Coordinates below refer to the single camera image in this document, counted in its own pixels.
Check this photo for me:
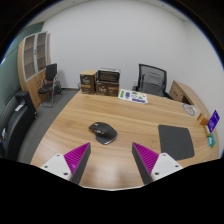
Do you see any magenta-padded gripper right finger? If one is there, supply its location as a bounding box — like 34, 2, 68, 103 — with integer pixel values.
131, 142, 184, 185

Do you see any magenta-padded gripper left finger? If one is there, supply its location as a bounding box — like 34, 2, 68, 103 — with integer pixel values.
40, 142, 92, 185

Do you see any black computer mouse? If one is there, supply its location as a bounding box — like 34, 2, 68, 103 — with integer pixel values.
88, 121, 118, 146

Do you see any dark grey mouse pad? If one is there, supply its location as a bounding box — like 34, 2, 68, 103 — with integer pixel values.
157, 124, 195, 161

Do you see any green packet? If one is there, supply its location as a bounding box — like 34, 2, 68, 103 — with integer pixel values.
207, 132, 217, 148

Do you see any black leather sofa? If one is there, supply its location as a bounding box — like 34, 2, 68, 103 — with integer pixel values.
0, 90, 38, 161

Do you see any small orange box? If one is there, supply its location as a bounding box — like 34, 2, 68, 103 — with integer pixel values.
196, 113, 210, 126

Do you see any purple card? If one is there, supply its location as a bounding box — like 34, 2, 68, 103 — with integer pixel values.
206, 109, 221, 134

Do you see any wooden side desk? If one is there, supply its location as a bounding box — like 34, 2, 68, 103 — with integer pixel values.
168, 80, 210, 116

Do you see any white green purple sticker sheet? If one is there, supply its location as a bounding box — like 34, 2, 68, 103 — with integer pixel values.
117, 88, 149, 105

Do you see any grey backpack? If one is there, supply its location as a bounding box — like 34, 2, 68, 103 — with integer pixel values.
139, 72, 164, 96

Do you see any tall brown cardboard box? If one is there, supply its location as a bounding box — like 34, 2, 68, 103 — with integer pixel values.
79, 70, 98, 95

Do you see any black visitor chair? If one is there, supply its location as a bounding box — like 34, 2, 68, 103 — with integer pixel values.
37, 63, 63, 108

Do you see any black mesh office chair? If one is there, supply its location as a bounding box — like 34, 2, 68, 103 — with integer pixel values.
132, 63, 174, 100

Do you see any wooden shelf unit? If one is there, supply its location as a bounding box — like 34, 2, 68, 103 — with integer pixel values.
17, 30, 51, 109

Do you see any black printed box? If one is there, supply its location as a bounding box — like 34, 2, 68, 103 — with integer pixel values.
96, 68, 121, 84

